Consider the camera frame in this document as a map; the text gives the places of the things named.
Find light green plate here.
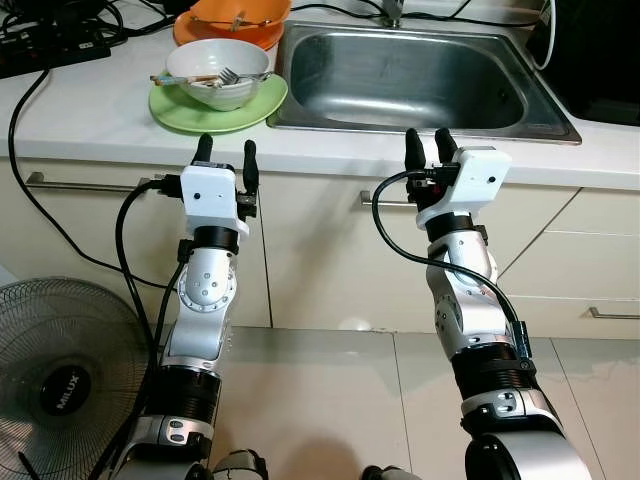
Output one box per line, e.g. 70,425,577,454
148,72,289,136

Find white ceramic bowl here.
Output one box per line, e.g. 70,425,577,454
165,38,273,111

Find stainless steel sink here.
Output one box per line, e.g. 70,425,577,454
265,22,583,146

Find cream cabinet door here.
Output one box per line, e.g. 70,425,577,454
258,172,583,333
0,158,271,331

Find orange plate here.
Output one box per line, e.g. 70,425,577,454
173,12,291,51

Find silver metal spoon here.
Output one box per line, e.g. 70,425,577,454
190,10,278,31

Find silver sink faucet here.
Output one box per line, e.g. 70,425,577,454
378,0,404,29

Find orange bowl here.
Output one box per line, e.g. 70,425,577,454
185,0,294,31

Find black countertop appliance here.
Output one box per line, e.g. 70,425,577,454
525,0,640,126

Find black power strip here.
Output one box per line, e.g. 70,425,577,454
0,22,111,79

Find grey robot left leg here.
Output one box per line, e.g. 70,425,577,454
212,450,269,480

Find grey robot leg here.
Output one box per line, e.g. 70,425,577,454
212,450,269,480
360,465,421,480

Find grey floor fan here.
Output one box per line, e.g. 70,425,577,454
0,278,153,480

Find grey robot right leg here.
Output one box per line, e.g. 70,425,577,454
360,465,421,480

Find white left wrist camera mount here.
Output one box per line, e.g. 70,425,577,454
180,165,241,233

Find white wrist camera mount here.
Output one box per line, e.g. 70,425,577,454
180,165,241,233
415,147,513,233

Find silver cabinet handle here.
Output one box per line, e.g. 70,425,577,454
25,172,166,197
360,190,431,209
588,306,640,321

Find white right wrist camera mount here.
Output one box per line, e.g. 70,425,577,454
415,147,513,233

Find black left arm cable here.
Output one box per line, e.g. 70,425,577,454
90,175,186,480

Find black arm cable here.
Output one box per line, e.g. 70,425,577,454
370,168,531,361
90,175,186,480

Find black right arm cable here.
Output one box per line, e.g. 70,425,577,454
370,168,531,361

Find white cable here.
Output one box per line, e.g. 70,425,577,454
530,0,557,71

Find thin black power cord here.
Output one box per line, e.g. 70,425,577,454
7,68,171,293

